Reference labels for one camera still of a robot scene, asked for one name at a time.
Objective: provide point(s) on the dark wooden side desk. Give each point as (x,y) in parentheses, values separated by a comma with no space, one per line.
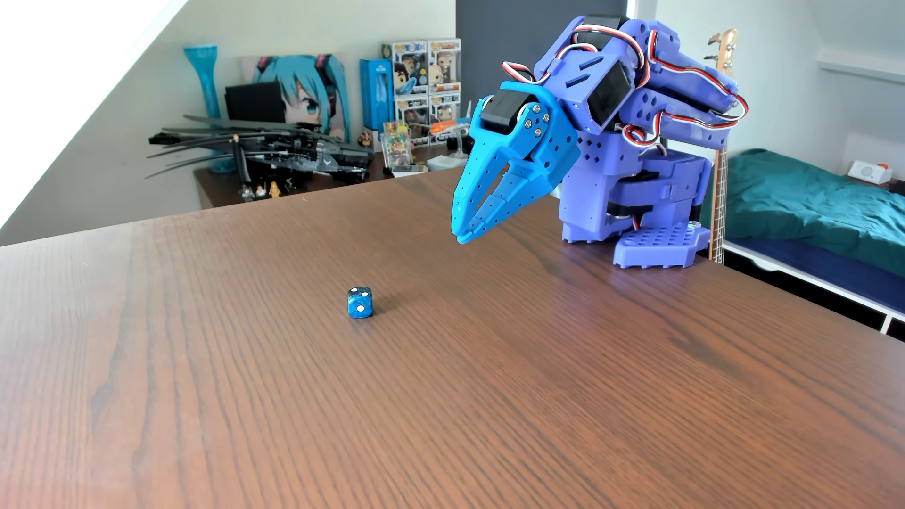
(219,189)

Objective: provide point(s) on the wooden bass guitar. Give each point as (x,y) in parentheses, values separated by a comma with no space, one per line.
(720,205)

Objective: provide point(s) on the figure box with grey figure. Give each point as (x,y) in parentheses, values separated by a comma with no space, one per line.
(413,117)

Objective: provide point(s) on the white bed frame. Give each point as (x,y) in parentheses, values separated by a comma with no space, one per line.
(813,279)

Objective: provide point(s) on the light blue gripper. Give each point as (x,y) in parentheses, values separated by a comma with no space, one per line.
(528,160)

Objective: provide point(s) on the small gold minifigure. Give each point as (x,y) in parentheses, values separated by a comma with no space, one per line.
(274,190)

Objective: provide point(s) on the black box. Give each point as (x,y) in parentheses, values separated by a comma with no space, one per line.
(254,102)

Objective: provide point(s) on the navy mattress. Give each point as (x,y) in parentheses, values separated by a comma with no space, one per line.
(820,265)

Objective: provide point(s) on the bed with teal cover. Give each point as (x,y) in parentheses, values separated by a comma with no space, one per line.
(813,205)

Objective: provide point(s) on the anime girl poster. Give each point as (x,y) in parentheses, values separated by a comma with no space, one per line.
(300,88)

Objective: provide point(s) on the blue glass vase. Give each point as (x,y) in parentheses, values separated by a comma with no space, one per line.
(205,78)

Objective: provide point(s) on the black helicopter model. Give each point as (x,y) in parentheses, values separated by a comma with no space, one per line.
(311,159)

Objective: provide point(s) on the blue dice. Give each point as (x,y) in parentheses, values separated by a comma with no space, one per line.
(360,302)

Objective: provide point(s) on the orange toy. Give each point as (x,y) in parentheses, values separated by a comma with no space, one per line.
(444,127)

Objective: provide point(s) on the white wall shelf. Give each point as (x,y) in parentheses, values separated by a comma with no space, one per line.
(862,65)

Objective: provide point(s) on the purple robot arm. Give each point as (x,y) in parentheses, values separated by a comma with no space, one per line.
(636,198)

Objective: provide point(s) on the white radio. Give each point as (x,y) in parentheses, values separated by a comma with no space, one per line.
(868,172)

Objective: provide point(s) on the figure box with dark-haired figure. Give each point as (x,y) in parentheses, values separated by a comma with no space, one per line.
(406,67)

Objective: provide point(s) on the tall blue box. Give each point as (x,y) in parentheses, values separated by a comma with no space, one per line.
(375,92)

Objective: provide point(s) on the colourful card display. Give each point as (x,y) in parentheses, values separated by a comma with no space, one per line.
(397,147)

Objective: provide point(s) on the figure box with pale figure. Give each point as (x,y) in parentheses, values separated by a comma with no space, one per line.
(445,106)

